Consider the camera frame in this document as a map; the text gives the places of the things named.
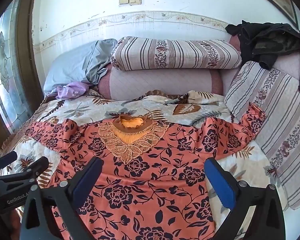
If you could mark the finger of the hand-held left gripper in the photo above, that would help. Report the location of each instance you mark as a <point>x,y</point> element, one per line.
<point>5,158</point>
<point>32,167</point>

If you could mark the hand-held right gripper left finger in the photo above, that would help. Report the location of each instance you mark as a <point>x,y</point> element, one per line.
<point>83,187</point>

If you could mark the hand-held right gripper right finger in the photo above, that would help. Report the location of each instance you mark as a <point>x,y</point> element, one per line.
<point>220,185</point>

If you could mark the orange floral blouse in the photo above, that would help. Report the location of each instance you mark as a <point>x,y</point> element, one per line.
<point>152,192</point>

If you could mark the purple cloth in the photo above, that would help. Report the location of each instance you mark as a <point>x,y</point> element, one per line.
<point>71,91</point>

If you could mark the stained glass window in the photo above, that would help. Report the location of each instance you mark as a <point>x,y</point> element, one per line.
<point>5,67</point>

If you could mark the striped floral side cushion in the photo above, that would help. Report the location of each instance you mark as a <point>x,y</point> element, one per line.
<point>285,120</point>

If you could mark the leaf print blanket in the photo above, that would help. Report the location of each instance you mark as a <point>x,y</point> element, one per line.
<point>145,107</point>

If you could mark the grey-blue pillow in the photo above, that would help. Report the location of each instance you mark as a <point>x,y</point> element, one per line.
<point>72,65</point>

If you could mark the pink quilted bolster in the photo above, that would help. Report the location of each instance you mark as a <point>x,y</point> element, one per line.
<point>160,82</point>

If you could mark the beige striped pillow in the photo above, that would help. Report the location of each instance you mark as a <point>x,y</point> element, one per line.
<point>177,53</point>

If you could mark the black jacket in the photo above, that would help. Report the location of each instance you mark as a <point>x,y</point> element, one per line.
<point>265,42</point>

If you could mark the brown wooden window frame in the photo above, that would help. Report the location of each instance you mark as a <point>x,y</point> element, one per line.
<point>27,55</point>

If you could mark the beige light switch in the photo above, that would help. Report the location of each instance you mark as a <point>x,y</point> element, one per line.
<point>124,1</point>
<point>135,0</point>

